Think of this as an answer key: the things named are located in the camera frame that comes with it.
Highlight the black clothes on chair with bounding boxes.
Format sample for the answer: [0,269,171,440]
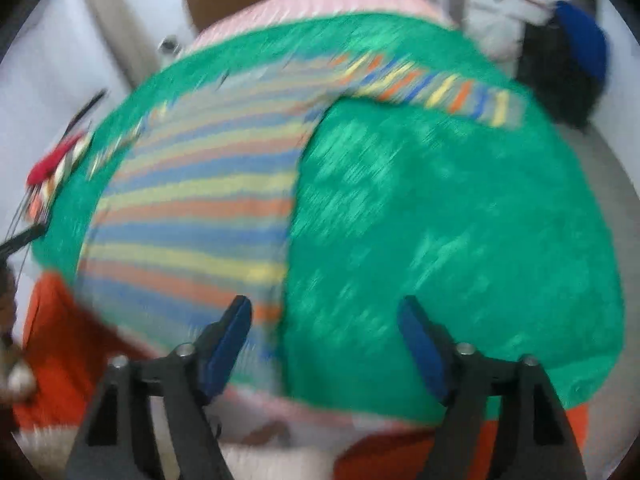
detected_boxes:
[515,18,604,129]

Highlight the orange trousers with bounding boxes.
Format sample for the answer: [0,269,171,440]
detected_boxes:
[14,273,582,479]

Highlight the striped folded garment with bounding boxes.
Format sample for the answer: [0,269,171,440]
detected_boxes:
[25,128,93,223]

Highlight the white drawer cabinet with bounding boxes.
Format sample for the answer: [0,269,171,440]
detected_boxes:
[1,89,99,214]

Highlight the pink striped bed sheet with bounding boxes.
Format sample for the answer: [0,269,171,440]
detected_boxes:
[186,0,454,54]

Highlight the green bed cover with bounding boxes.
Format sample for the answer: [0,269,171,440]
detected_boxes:
[34,14,624,425]

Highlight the red folded garment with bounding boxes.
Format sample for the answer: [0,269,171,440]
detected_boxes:
[26,130,87,188]

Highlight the beige curtain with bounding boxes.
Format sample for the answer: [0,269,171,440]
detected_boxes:
[87,0,160,89]

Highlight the blue fuzzy garment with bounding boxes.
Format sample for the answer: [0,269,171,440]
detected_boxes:
[553,0,608,84]

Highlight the white desk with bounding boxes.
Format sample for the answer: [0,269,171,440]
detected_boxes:
[447,0,551,63]

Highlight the striped knit sweater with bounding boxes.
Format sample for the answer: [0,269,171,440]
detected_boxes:
[75,53,524,394]

